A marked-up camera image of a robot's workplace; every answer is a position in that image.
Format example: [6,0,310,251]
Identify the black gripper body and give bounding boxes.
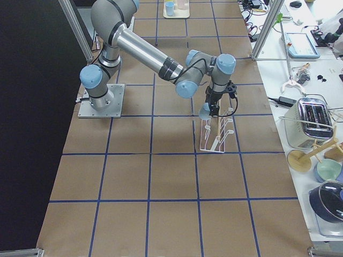
[205,86,222,116]

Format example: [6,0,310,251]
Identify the light blue cup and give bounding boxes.
[199,102,212,120]

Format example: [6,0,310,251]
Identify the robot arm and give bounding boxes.
[80,1,237,120]

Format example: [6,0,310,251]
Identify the pink cup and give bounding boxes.
[176,0,189,10]

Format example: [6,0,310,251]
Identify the blue cup on tray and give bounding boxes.
[165,1,174,17]

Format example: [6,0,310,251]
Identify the black power adapter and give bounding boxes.
[268,96,296,107]

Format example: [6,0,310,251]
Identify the cream plastic tray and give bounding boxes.
[163,1,190,19]

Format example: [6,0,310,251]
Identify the silver toaster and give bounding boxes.
[284,97,334,149]

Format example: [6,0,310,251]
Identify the blue teach pendant tablet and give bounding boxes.
[284,33,320,59]

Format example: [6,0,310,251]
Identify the long reacher grabber tool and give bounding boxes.
[274,13,306,96]

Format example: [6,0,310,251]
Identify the wooden mug tree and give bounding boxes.
[287,126,342,172]

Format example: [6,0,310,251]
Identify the green bowl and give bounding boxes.
[314,159,342,183]

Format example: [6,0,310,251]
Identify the dark blue pot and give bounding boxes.
[309,180,342,223]

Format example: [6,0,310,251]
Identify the white wire cup rack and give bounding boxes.
[199,116,234,153]

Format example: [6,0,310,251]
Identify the black cables on desk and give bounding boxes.
[240,0,270,42]

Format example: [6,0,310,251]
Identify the aluminium frame post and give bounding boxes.
[251,0,284,61]

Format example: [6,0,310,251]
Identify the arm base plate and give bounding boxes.
[78,84,125,118]

